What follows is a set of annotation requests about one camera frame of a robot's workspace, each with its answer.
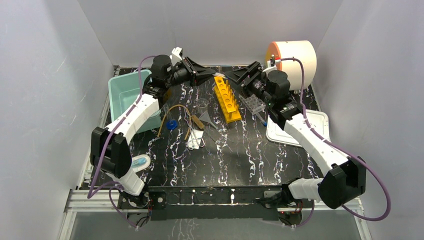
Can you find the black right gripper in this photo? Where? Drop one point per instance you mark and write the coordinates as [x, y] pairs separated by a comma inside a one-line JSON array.
[[238, 75]]

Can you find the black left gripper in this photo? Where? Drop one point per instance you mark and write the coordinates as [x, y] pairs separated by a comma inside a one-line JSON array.
[[192, 71]]

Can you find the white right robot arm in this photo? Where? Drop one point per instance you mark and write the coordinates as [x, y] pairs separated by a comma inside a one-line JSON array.
[[344, 178]]

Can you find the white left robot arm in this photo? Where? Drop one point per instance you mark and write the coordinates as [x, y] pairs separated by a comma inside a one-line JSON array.
[[109, 148]]

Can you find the yellow test tube rack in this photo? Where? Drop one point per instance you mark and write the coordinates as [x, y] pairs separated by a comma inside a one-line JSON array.
[[227, 100]]

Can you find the clear acrylic tube rack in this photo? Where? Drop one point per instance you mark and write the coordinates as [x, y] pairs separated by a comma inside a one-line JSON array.
[[253, 104]]

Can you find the clear glass beaker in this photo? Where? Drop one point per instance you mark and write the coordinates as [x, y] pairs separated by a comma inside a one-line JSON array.
[[202, 105]]

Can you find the clear plastic funnel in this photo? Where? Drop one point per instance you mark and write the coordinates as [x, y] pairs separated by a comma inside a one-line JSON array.
[[205, 117]]

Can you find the brown test tube brush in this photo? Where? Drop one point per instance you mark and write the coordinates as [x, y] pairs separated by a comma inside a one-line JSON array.
[[198, 122]]

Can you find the blue round cap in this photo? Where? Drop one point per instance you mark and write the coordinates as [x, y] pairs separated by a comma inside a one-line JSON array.
[[171, 124]]

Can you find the brown rubber tubing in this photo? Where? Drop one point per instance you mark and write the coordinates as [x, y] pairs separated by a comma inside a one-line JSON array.
[[169, 116]]

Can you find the cream cylindrical drum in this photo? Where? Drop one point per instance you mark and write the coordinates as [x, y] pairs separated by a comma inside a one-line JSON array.
[[296, 58]]

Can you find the teal plastic bin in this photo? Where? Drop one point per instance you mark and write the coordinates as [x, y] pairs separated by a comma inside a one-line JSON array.
[[123, 91]]

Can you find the white plastic bin lid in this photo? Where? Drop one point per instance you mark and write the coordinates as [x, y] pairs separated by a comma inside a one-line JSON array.
[[298, 131]]

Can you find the packaged blue pipette bulb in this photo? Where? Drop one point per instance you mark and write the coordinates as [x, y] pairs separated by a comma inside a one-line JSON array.
[[140, 162]]

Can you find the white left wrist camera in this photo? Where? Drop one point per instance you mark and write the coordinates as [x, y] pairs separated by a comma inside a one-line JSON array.
[[176, 55]]

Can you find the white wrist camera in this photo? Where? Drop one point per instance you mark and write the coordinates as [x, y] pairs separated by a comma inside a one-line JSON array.
[[269, 66], [176, 55]]

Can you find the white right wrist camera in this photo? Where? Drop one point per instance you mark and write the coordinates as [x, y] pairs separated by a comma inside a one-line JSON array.
[[269, 66]]

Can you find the aluminium frame rail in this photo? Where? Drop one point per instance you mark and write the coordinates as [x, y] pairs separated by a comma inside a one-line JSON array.
[[161, 198]]

